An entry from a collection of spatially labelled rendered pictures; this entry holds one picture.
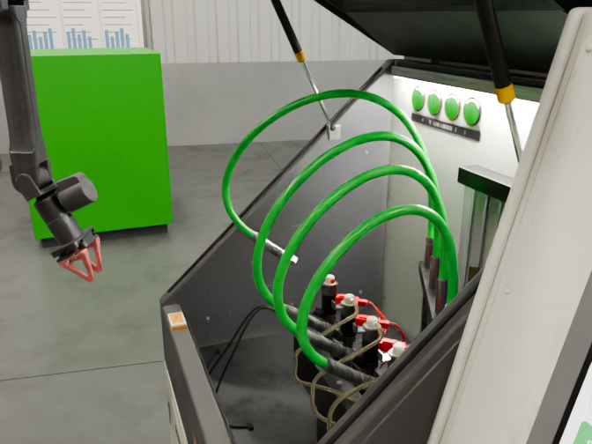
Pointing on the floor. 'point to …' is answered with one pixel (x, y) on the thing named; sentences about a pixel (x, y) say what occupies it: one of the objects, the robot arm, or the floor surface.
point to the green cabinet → (106, 136)
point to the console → (530, 264)
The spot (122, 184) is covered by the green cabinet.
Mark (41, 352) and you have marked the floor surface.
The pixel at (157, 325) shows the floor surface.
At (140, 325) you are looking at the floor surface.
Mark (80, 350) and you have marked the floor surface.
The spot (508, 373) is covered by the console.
